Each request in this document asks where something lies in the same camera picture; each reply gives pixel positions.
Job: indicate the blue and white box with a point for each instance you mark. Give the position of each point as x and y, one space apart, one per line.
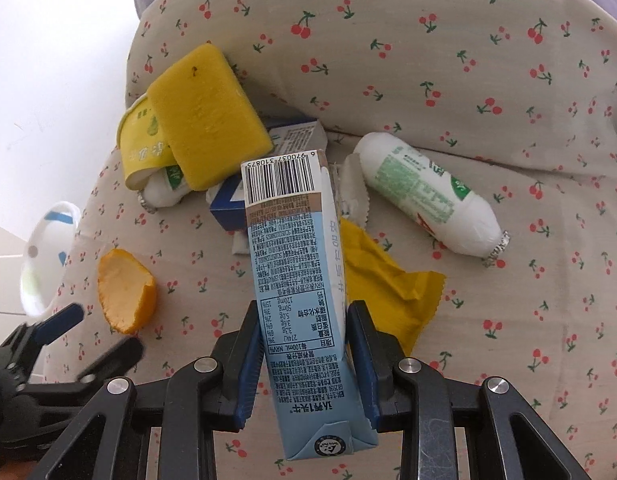
228 205

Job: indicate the large white sausage-shaped packet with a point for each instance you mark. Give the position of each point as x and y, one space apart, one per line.
418 185

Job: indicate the cherry print pillow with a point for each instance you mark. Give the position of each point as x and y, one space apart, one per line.
388 60

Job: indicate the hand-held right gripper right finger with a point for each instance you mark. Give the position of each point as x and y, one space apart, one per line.
362 365

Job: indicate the cherry print bedsheet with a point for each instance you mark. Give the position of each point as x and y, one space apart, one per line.
513 335

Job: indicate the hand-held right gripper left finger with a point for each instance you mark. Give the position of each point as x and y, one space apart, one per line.
248 365

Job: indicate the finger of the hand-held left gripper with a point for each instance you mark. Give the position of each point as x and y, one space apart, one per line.
63 317
113 355

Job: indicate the light blue milk carton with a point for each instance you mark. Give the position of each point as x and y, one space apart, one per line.
298 270

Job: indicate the small white sausage-shaped packet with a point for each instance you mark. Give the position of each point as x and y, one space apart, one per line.
161 192

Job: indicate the yellow snack wrapper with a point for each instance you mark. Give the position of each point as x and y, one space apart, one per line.
373 270

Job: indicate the yellow paper cup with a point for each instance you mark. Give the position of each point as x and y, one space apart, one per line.
138 145

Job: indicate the orange peel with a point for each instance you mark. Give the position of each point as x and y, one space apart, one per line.
123 290

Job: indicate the yellow sponge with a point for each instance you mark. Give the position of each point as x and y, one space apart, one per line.
203 110

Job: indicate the torn silver foil wrapper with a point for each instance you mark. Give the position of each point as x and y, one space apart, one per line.
353 185

